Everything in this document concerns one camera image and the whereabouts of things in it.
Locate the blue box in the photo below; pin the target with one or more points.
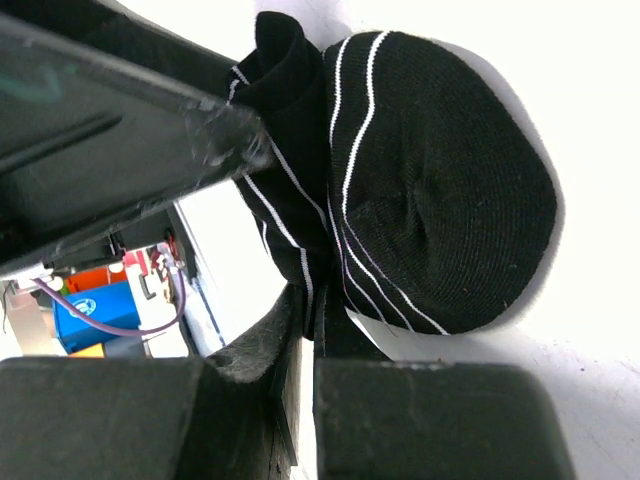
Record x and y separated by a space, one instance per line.
111 304

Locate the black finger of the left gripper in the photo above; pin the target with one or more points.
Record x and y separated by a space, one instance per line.
107 118

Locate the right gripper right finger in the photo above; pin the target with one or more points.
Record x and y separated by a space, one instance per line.
376 418

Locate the black sock thin white stripes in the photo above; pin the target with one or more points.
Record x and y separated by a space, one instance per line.
402 188

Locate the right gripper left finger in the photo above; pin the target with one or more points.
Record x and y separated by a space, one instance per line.
227 416

